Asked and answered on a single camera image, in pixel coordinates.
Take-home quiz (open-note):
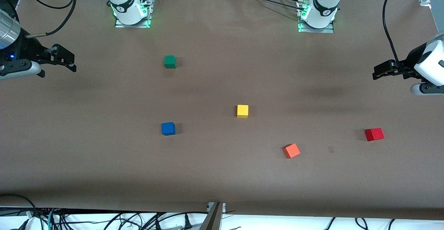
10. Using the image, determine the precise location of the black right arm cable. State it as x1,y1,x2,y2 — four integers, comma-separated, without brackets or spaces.
0,0,77,38

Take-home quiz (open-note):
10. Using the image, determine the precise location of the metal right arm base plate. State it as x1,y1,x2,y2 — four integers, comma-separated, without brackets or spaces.
114,0,153,29

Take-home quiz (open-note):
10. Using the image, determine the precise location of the metal camera post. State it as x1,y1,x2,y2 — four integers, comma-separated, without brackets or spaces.
199,202,226,230

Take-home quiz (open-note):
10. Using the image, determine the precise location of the orange wooden block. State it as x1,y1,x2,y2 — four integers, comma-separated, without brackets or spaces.
283,143,301,159

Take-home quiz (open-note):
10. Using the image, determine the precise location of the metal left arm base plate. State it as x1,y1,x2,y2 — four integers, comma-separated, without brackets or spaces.
297,0,335,34

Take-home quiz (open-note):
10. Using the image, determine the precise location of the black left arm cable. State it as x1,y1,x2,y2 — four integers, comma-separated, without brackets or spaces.
382,0,410,71

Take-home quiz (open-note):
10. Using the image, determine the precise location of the paper table cover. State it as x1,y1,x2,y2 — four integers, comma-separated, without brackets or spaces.
0,0,444,221

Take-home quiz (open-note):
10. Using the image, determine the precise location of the red wooden block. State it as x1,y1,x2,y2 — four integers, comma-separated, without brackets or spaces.
365,128,385,142

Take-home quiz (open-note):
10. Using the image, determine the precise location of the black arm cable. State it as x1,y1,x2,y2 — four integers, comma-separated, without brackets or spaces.
0,0,77,38
382,0,410,71

